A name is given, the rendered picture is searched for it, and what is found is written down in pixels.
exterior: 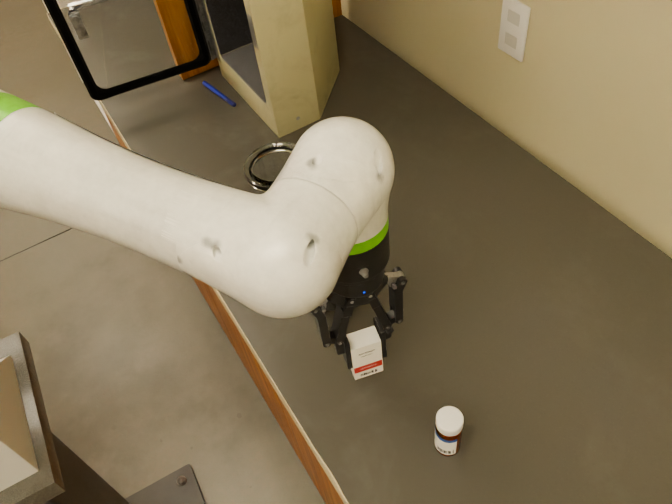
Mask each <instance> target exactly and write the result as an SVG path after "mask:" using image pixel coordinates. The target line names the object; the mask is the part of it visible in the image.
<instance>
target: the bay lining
mask: <svg viewBox="0 0 672 504"><path fill-rule="evenodd" d="M205 3H206V7H207V11H208V14H209V18H210V21H211V25H212V29H213V32H214V36H215V39H216V43H217V46H218V50H219V53H220V55H223V54H225V53H228V52H230V51H233V50H235V49H237V48H240V47H242V46H245V45H247V44H250V43H252V42H253V41H252V37H251V32H250V28H249V23H248V19H247V15H246V10H245V5H244V1H243V0H205Z"/></svg>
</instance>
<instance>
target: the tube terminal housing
mask: <svg viewBox="0 0 672 504"><path fill-rule="evenodd" d="M243 1H244V5H245V10H246V13H247V14H249V15H250V16H251V18H252V22H253V27H254V31H255V36H256V40H257V45H258V49H259V50H258V49H257V48H256V47H255V46H254V49H255V54H256V58H257V62H258V67H259V71H260V75H261V80H262V84H263V89H264V93H265V97H266V103H264V102H263V101H262V100H261V99H260V98H259V97H258V96H257V95H256V94H255V93H254V91H253V90H252V89H251V88H250V87H249V86H248V85H247V84H246V83H245V82H244V81H243V80H242V79H241V78H240V77H239V76H238V75H237V74H236V72H235V71H234V70H233V69H232V68H231V67H230V66H229V65H228V64H227V63H226V62H225V61H224V60H223V59H222V57H221V55H220V53H219V50H218V46H217V43H216V39H215V36H214V32H213V29H212V25H211V21H210V18H209V14H208V11H207V7H206V3H205V0H204V4H205V7H206V11H207V14H208V18H209V22H210V25H211V29H212V32H213V36H214V39H215V43H216V47H217V50H218V54H219V57H220V61H221V62H220V61H219V60H218V63H219V66H220V70H221V73H222V76H223V77H224V78H225V79H226V80H227V81H228V83H229V84H230V85H231V86H232V87H233V88H234V89H235V90H236V91H237V92H238V93H239V95H240V96H241V97H242V98H243V99H244V100H245V101H246V102H247V103H248V104H249V106H250V107H251V108H252V109H253V110H254V111H255V112H256V113H257V114H258V115H259V116H260V118H261V119H262V120H263V121H264V122H265V123H266V124H267V125H268V126H269V127H270V129H271V130H272V131H273V132H274V133H275V134H276V135H277V136H278V137H279V138H280V137H283V136H285V135H287V134H289V133H291V132H293V131H296V130H298V129H300V128H302V127H304V126H306V125H309V124H311V123H313V122H315V121H317V120H319V119H320V118H321V116H322V113H323V111H324V108H325V106H326V103H327V101H328V98H329V96H330V93H331V91H332V88H333V86H334V83H335V81H336V78H337V76H338V73H339V71H340V68H339V59H338V50H337V41H336V32H335V23H334V15H333V6H332V0H243Z"/></svg>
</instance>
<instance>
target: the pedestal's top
mask: <svg viewBox="0 0 672 504"><path fill-rule="evenodd" d="M7 356H11V357H12V359H13V363H14V367H15V371H16V376H17V380H18V384H19V388H20V393H21V397H22V401H23V405H24V410H25V414H26V418H27V422H28V426H29V431H30V435H31V439H32V443H33V448H34V452H35V456H36V460H37V465H38V469H39V471H38V472H36V473H34V474H32V475H31V476H29V477H27V478H25V479H23V480H21V481H19V482H17V483H16V484H14V485H12V486H10V487H8V488H6V489H4V490H2V491H1V492H0V504H42V503H44V502H46V501H48V500H50V499H52V498H54V497H56V496H57V495H59V494H61V493H63V492H65V487H64V482H63V478H62V474H61V470H60V466H59V462H58V458H57V454H56V450H55V446H54V442H53V438H52V434H51V429H50V425H49V421H48V417H47V413H46V409H45V405H44V401H43V397H42V393H41V389H40V385H39V381H38V376H37V372H36V368H35V364H34V360H33V356H32V352H31V348H30V344H29V342H28V341H27V340H26V339H25V337H24V336H23V335H22V334H21V333H20V332H16V333H14V334H12V335H10V336H7V337H5V338H3V339H1V340H0V359H2V358H4V357H7Z"/></svg>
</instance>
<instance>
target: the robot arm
mask: <svg viewBox="0 0 672 504"><path fill-rule="evenodd" d="M394 174H395V164H394V158H393V154H392V151H391V149H390V146H389V144H388V143H387V141H386V139H385V138H384V137H383V135H382V134H381V133H380V132H379V131H378V130H377V129H376V128H374V127H373V126H372V125H370V124H368V123H367V122H365V121H362V120H360V119H357V118H353V117H345V116H339V117H332V118H328V119H325V120H322V121H320V122H318V123H316V124H314V125H313V126H312V127H310V128H309V129H308V130H307V131H306V132H305V133H304V134H303V135H302V136H301V137H300V139H299V140H298V142H297V144H296V146H295V147H294V149H293V151H292V153H291V154H290V156H289V158H288V160H287V161H286V164H285V165H284V167H283V169H282V170H281V172H280V173H279V175H278V176H277V178H276V179H275V181H274V182H273V184H272V185H271V187H270V188H269V189H268V190H267V191H266V192H265V193H263V194H254V193H250V192H246V191H242V190H239V189H235V188H232V187H228V186H227V185H224V184H221V183H218V182H215V181H211V180H208V179H205V178H202V177H199V176H197V175H194V174H191V173H188V172H185V171H182V170H180V169H177V168H174V167H171V166H169V165H166V164H164V163H161V162H158V161H156V160H153V159H151V158H148V157H146V156H144V155H141V154H139V153H136V152H134V151H132V150H129V149H127V148H125V147H123V146H120V145H118V144H116V143H114V142H112V141H109V140H107V139H105V138H103V137H101V136H99V135H97V134H95V133H93V132H91V131H89V130H87V129H85V128H83V127H81V126H79V125H77V124H75V123H73V122H71V121H69V120H67V119H65V118H64V117H62V116H60V115H58V114H56V113H55V112H54V114H53V113H51V112H49V111H47V110H45V109H43V108H40V107H38V106H36V105H34V104H32V103H30V102H28V101H25V100H23V99H21V98H19V97H16V96H14V95H12V94H9V93H7V92H5V91H2V90H0V208H2V209H6V210H11V211H15V212H19V213H22V214H26V215H30V216H34V217H37V218H41V219H45V220H48V221H51V222H55V223H58V224H61V225H64V226H68V227H71V228H74V229H77V230H80V231H83V232H86V233H89V234H92V235H94V236H97V237H100V238H103V239H105V240H108V241H111V242H113V243H116V244H118V245H121V246H123V247H126V248H128V249H131V250H133V251H136V252H138V253H141V254H143V255H145V256H148V257H150V258H152V259H154V260H157V261H159V262H161V263H163V264H166V265H168V266H170V267H172V268H174V269H176V270H179V271H181V272H183V273H184V272H185V274H186V273H187V274H189V275H190V276H192V277H194V278H196V279H198V280H200V281H202V282H204V283H206V284H207V285H209V286H211V287H213V288H215V289H217V290H219V291H220V292H222V293H224V294H226V295H227V296H229V297H231V298H233V299H235V300H236V301H238V302H240V303H241V304H243V305H245V306H246V307H248V308H250V309H251V310H253V311H255V312H257V313H259V314H261V315H264V316H267V317H272V318H281V319H284V318H294V317H298V316H301V315H304V314H307V313H309V312H311V313H312V314H313V315H314V316H315V319H316V323H317V328H318V332H319V335H320V338H321V341H322V344H323V346H324V347H329V346H330V345H331V344H334V347H335V350H336V353H337V354H338V355H341V354H342V355H343V357H344V360H345V362H346V365H347V368H348V369H351V368H353V365H352V358H351V351H350V343H349V341H348V338H347V336H346V331H347V327H348V323H349V318H350V317H351V316H352V313H353V309H354V308H356V307H358V306H360V305H366V304H369V303H370V305H371V307H372V309H373V310H374V312H375V314H376V317H374V318H373V321H374V326H375V328H376V330H377V333H378V335H379V337H380V340H381V346H382V358H384V357H387V349H386V339H388V338H390V337H391V333H392V332H393V331H394V330H393V327H392V324H393V323H395V322H396V323H397V324H398V323H401V322H402V321H403V290H404V288H405V285H406V283H407V280H406V278H405V276H404V274H403V272H402V270H401V268H400V267H395V268H394V269H393V270H392V272H386V273H385V271H384V268H385V267H386V265H387V263H388V261H389V258H390V242H389V220H388V202H389V196H390V192H391V188H392V185H393V181H394ZM387 283H388V285H389V307H390V311H389V312H387V313H386V312H385V310H384V308H383V306H382V305H381V303H380V301H379V299H378V297H377V296H378V294H379V293H380V292H381V291H382V289H383V288H384V287H385V286H386V284H387ZM328 301H329V302H331V303H334V304H336V308H335V313H334V318H333V323H332V326H331V327H330V330H331V331H329V328H328V324H327V319H326V315H325V313H324V312H326V307H327V305H326V303H327V302H328Z"/></svg>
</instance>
